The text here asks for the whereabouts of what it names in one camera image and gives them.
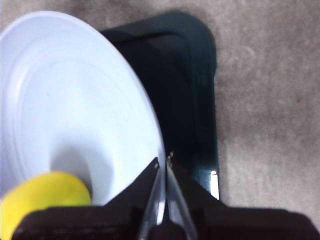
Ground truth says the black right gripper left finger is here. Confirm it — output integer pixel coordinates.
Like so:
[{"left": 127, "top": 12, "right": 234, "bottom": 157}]
[{"left": 11, "top": 156, "right": 161, "bottom": 240}]

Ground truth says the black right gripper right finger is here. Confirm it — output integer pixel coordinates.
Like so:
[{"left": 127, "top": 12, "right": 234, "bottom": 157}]
[{"left": 165, "top": 150, "right": 320, "bottom": 240}]

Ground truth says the yellow lemon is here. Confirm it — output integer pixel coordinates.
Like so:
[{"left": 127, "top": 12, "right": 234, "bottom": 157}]
[{"left": 0, "top": 170, "right": 92, "bottom": 240}]

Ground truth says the blue round plate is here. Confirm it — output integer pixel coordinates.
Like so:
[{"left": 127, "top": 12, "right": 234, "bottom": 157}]
[{"left": 0, "top": 10, "right": 167, "bottom": 226}]

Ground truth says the black flat tray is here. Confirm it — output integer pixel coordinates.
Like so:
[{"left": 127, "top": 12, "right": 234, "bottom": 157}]
[{"left": 99, "top": 9, "right": 221, "bottom": 201}]

